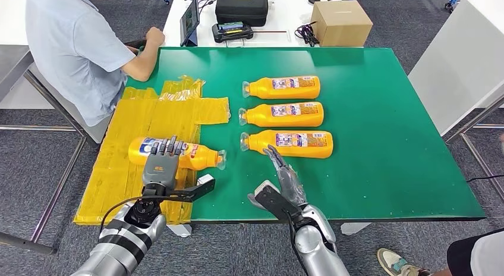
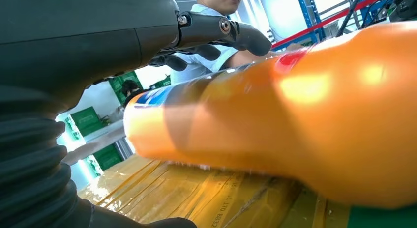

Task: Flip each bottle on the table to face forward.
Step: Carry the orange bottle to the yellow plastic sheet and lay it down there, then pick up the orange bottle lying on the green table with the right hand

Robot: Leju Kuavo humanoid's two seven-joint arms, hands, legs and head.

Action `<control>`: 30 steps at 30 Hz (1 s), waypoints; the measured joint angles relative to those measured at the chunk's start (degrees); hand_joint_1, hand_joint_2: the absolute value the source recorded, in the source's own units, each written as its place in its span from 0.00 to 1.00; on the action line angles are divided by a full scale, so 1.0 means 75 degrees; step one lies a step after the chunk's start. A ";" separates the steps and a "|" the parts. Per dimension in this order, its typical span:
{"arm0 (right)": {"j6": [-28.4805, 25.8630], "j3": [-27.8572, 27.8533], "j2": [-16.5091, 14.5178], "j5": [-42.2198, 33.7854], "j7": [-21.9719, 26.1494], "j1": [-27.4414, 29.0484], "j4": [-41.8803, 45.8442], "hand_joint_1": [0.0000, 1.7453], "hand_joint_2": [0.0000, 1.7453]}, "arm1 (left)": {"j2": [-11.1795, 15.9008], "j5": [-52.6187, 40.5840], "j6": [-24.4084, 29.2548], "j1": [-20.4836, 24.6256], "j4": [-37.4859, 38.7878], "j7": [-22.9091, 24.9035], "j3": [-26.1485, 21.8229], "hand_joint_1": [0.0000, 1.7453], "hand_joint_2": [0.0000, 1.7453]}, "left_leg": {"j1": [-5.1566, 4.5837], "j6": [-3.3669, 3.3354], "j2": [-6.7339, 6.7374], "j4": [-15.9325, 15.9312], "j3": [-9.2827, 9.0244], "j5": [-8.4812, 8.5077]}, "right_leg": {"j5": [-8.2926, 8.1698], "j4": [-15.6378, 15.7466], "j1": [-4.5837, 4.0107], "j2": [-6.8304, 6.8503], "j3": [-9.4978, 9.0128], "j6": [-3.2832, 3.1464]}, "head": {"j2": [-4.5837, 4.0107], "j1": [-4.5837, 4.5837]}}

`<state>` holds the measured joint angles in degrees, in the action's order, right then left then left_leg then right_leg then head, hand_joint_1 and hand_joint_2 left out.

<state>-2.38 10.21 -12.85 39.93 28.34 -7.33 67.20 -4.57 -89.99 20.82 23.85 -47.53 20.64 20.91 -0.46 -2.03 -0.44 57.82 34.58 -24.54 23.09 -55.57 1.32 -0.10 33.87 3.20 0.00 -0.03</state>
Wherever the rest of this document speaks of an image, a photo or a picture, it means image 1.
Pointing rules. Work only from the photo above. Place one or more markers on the person's white shoe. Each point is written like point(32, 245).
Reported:
point(395, 264)

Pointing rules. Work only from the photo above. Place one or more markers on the person in black shorts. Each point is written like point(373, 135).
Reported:
point(468, 258)

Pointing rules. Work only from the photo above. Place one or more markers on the yellow taped cardboard mat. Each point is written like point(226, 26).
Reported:
point(118, 187)

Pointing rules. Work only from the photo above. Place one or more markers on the thin black stylus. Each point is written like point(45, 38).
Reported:
point(271, 31)

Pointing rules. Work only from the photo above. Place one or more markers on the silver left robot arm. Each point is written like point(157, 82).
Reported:
point(122, 242)

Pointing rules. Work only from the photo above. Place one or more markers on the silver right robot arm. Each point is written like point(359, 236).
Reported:
point(315, 246)

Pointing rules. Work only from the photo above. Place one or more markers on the black carrying case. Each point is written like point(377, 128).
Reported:
point(242, 8)

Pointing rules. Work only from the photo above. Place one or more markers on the black tablet on stand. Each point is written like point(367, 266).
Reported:
point(190, 20)

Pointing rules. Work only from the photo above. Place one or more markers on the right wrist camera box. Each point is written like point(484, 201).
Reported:
point(275, 201)

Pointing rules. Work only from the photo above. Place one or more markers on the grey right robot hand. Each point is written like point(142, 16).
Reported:
point(291, 179)

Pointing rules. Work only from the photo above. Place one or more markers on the seated person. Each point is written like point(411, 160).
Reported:
point(71, 49)

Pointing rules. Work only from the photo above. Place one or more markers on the person's forearm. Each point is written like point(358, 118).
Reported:
point(143, 63)

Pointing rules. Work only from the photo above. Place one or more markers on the steel table frame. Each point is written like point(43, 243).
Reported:
point(482, 165)
point(60, 187)

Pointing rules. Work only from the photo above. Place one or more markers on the orange detergent bottle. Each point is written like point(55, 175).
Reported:
point(201, 158)
point(260, 117)
point(307, 146)
point(260, 89)

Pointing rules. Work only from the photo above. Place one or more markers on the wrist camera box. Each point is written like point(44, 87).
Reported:
point(204, 179)
point(275, 201)

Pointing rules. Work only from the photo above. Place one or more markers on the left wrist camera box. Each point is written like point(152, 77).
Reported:
point(204, 179)

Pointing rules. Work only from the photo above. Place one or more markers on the white side table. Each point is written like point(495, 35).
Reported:
point(453, 61)
point(12, 18)

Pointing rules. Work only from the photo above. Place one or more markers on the white work table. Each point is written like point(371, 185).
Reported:
point(285, 12)

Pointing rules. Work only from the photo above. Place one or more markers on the black handheld controller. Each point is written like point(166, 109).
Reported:
point(232, 32)

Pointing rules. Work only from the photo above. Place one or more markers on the brown cardboard box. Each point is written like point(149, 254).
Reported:
point(341, 24)

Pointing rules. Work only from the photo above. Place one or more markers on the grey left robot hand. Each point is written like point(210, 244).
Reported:
point(159, 170)

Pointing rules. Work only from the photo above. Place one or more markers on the person's hand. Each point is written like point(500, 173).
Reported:
point(156, 37)

